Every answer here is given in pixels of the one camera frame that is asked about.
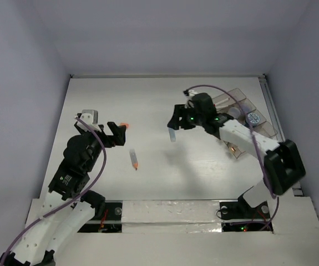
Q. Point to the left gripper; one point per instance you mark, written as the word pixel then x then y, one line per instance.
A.
pixel 119 133

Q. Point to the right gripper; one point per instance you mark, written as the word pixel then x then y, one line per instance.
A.
pixel 180 111

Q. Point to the blue highlighter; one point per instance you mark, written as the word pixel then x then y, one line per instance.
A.
pixel 172 134

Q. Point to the orange highlighter cap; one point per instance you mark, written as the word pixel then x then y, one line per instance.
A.
pixel 124 124

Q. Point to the clear paperclip jar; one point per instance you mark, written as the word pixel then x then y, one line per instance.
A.
pixel 235 112

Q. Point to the blue paint jar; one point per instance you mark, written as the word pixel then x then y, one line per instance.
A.
pixel 252 119

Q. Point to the red whiteboard marker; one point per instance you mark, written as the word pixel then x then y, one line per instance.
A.
pixel 222 102

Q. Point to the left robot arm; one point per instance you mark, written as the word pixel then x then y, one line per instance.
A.
pixel 70 203

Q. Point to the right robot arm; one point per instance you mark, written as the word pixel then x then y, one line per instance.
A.
pixel 281 163

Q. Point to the clear four-compartment organizer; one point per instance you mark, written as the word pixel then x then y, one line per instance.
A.
pixel 260 124

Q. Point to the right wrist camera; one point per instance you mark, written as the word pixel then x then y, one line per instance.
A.
pixel 191 92

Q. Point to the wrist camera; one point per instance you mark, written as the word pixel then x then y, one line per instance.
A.
pixel 89 117
pixel 191 92

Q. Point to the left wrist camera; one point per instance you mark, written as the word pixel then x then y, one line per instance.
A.
pixel 89 117

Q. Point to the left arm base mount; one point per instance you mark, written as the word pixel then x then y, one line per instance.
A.
pixel 108 222

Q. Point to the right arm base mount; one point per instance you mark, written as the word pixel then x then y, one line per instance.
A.
pixel 239 216

